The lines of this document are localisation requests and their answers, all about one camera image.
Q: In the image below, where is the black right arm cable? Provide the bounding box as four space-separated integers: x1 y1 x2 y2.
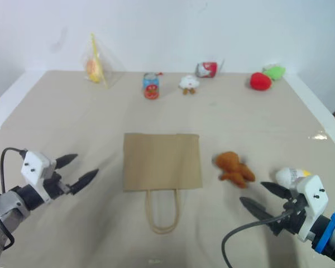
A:
221 210 295 268

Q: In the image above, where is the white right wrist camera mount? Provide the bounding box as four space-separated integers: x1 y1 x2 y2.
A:
294 174 330 242

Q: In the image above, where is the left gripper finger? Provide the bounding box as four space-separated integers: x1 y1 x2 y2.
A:
69 168 100 195
55 153 79 170

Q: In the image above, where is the red and white can plush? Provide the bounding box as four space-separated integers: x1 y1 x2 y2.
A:
194 58 226 79

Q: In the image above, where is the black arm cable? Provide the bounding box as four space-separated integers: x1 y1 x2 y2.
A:
0 147 27 251
221 210 295 268

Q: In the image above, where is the clear plastic bag yellow toy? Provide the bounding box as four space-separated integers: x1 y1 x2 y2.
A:
80 32 126 90

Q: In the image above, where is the blue and red can plush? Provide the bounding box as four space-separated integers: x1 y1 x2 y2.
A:
142 71 164 100

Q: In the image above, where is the white sheep plush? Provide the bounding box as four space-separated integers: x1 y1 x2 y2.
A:
178 74 201 95

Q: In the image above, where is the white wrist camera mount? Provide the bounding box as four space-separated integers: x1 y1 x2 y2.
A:
294 174 330 242
21 150 58 203

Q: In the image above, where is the red plush fruit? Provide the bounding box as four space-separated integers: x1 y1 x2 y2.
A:
250 72 274 91

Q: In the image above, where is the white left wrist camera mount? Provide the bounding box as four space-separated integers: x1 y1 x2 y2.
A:
21 150 58 203

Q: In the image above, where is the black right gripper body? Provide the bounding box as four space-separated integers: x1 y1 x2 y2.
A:
269 194 310 237

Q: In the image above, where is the brown paper bag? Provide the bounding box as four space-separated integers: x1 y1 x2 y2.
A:
122 133 204 235

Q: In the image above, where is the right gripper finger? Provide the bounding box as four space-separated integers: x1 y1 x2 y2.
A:
261 181 293 201
239 197 277 228

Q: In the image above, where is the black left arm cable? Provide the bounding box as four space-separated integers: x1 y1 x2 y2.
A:
0 147 27 251

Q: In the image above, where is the green plush toy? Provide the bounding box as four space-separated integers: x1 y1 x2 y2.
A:
261 63 286 82

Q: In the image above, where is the orange plush toy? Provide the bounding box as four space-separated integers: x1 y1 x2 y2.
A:
212 151 256 188

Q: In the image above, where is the beige tablecloth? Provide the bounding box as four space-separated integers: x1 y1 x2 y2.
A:
0 70 335 268

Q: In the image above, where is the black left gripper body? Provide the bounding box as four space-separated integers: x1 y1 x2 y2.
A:
43 159 74 200

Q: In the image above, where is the white and yellow toy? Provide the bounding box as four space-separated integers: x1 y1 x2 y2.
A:
275 166 313 193

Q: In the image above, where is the blue right wrist clamp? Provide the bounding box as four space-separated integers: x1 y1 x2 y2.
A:
312 209 335 253

